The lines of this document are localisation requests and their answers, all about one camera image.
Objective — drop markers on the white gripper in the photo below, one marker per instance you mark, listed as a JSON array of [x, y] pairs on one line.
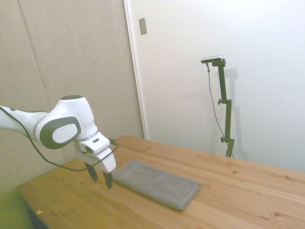
[[108, 162]]

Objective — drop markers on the grey towel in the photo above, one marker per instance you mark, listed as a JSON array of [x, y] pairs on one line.
[[155, 183]]

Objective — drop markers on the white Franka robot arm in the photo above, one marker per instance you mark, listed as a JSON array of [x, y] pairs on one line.
[[66, 114]]

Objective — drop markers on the orange tape scrap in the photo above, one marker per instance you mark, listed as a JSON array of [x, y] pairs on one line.
[[39, 211]]

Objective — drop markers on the green chair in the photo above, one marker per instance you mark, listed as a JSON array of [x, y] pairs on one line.
[[12, 212]]

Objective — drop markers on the white door frame trim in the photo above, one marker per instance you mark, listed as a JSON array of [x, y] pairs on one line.
[[135, 71]]

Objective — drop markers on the black camera stand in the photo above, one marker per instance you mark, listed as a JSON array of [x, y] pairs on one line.
[[226, 114]]

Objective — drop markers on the grey wall plate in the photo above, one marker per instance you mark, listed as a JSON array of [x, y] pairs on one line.
[[143, 26]]

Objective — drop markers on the silver exterior camera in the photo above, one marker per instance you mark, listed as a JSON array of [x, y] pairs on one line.
[[212, 58]]

